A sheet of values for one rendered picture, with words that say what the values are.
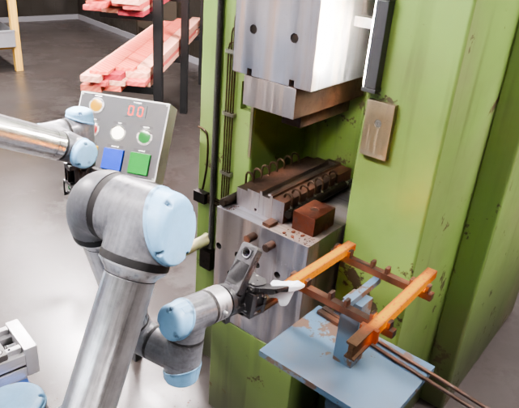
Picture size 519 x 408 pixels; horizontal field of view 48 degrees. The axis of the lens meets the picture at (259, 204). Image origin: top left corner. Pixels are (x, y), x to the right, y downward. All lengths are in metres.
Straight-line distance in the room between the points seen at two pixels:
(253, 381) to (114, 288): 1.36
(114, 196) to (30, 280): 2.39
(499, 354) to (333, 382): 1.59
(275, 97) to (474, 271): 1.02
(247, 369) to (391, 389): 0.73
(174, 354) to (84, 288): 2.01
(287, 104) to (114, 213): 0.93
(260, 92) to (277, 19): 0.23
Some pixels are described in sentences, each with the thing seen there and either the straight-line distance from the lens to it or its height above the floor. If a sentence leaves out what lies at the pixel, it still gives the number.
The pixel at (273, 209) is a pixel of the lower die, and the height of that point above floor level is 0.95.
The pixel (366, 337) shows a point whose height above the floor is 0.99.
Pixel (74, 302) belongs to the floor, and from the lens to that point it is 3.09.
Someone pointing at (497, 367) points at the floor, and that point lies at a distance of 3.03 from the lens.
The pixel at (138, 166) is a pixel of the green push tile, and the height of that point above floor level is 1.00.
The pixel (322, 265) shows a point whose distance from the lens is 1.58.
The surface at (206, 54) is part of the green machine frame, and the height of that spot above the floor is 1.35.
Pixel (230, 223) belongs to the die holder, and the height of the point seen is 0.87.
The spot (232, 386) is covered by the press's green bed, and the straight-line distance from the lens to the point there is 2.34.
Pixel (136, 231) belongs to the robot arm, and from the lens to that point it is 0.90.
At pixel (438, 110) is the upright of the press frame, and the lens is 1.67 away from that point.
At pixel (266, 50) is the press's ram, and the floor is 1.45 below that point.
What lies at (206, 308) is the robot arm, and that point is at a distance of 1.18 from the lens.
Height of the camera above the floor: 1.81
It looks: 27 degrees down
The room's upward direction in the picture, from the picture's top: 5 degrees clockwise
